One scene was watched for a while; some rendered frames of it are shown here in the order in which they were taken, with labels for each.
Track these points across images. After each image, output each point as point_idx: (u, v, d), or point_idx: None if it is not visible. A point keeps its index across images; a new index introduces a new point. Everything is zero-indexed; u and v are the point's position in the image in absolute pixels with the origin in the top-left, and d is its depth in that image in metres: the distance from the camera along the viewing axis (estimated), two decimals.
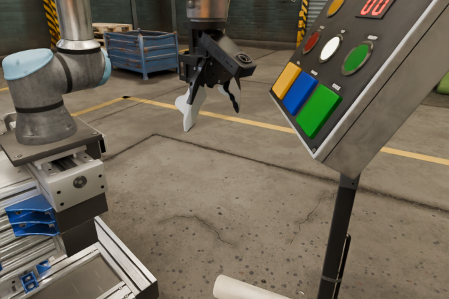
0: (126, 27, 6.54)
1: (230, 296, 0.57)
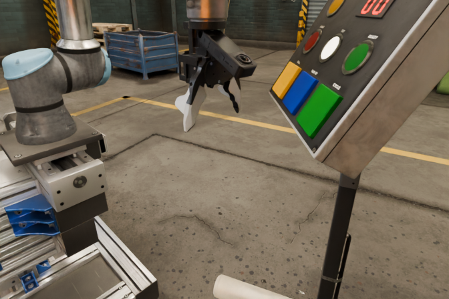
0: (126, 27, 6.54)
1: (231, 296, 0.57)
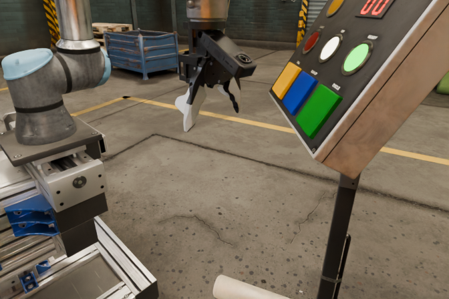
0: (126, 27, 6.54)
1: (230, 296, 0.57)
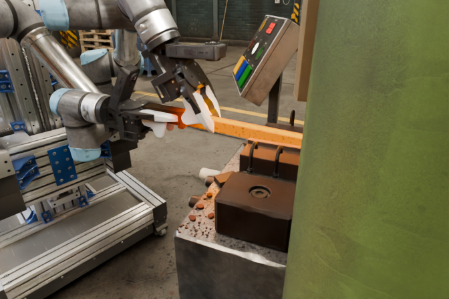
0: None
1: (208, 175, 1.12)
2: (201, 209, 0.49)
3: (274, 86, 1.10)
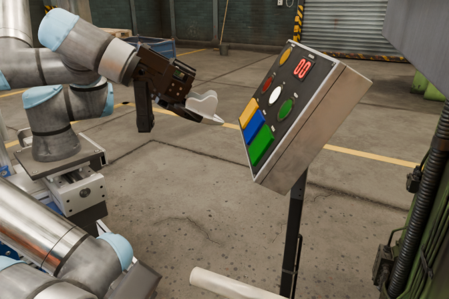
0: (125, 33, 6.71)
1: (202, 283, 0.74)
2: None
3: None
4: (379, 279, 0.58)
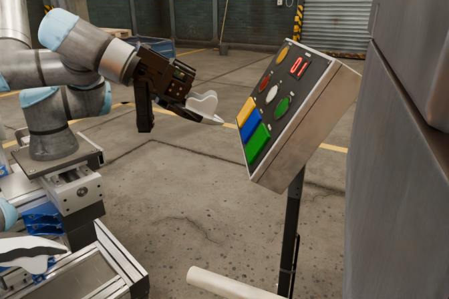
0: (125, 33, 6.71)
1: (199, 282, 0.74)
2: None
3: None
4: None
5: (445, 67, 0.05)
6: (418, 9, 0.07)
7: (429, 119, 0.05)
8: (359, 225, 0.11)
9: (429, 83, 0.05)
